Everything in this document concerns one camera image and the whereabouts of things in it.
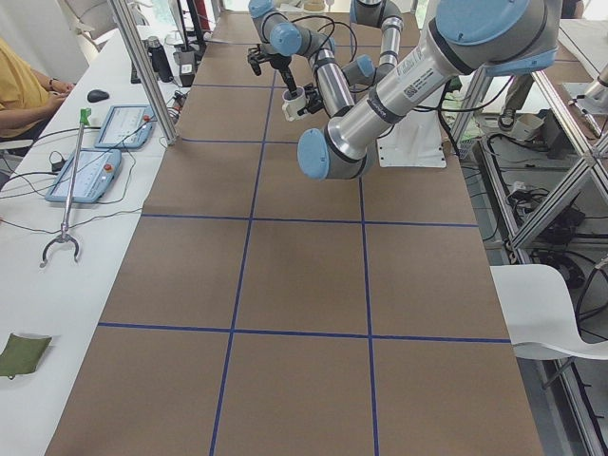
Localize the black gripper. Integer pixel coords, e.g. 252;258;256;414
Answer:
280;68;327;116
247;44;292;76

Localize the white mug with HOME print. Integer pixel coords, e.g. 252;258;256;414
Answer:
281;86;306;122

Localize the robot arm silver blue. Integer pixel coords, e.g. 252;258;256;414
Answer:
249;1;561;180
282;1;407;121

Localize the dark water bottle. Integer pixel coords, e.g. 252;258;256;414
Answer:
146;35;174;83

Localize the far blue teach pendant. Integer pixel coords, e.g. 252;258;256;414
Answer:
95;104;156;149

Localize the blue teach pendant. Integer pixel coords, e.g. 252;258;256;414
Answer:
95;104;156;149
45;148;122;203

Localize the black computer mouse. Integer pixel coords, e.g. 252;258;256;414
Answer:
86;89;109;103

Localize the metal reacher grabber tool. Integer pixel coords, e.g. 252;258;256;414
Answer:
39;107;91;268

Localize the near blue teach pendant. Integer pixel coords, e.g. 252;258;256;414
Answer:
45;148;122;203

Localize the person in yellow shirt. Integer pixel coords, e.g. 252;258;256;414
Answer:
1;39;74;141

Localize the white chair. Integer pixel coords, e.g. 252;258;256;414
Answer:
490;264;607;361

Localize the green cloth pouch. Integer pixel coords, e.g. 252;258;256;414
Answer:
1;333;52;379

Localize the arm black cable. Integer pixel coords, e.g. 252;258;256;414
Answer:
284;14;357;63

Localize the aluminium frame post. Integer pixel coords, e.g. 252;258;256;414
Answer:
107;0;178;145

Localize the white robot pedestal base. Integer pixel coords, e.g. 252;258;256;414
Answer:
377;108;447;168

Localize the aluminium frame rack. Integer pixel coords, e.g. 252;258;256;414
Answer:
472;13;607;455

